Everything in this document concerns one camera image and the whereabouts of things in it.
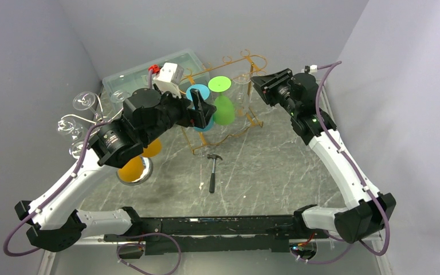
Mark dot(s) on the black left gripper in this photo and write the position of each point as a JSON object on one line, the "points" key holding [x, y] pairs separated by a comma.
{"points": [[199, 117]]}

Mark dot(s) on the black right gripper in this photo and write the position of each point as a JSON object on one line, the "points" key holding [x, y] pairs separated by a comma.
{"points": [[267, 85]]}

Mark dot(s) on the clear wine glass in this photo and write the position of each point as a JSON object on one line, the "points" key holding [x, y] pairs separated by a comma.
{"points": [[241, 94]]}

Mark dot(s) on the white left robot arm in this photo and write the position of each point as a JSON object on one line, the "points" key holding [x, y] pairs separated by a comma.
{"points": [[55, 222]]}

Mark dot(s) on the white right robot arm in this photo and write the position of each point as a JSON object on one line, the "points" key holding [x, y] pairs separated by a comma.
{"points": [[367, 210]]}

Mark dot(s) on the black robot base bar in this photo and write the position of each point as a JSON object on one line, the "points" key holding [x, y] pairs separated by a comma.
{"points": [[160, 235]]}

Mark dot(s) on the green wine glass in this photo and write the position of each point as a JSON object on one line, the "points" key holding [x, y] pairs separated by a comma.
{"points": [[225, 113]]}

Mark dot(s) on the orange wine glass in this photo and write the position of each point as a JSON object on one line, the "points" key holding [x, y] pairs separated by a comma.
{"points": [[152, 149], [132, 171]]}

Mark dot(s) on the clear glass on chrome rack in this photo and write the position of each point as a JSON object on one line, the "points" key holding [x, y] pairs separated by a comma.
{"points": [[84, 101]]}

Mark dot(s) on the chrome tree glass rack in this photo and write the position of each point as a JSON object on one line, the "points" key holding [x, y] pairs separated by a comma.
{"points": [[100, 116]]}

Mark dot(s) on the clear glass chrome rack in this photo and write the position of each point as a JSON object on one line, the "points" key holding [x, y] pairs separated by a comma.
{"points": [[70, 129], [76, 149]]}

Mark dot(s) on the clear plastic storage box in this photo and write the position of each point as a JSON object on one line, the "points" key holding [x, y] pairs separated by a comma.
{"points": [[127, 81]]}

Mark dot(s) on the gold wire glass rack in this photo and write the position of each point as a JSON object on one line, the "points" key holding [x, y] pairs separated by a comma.
{"points": [[216, 135]]}

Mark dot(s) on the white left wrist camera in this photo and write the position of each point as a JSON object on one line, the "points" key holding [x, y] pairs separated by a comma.
{"points": [[166, 78]]}

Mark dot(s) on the black handled hammer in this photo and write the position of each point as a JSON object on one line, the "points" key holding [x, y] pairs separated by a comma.
{"points": [[214, 158]]}

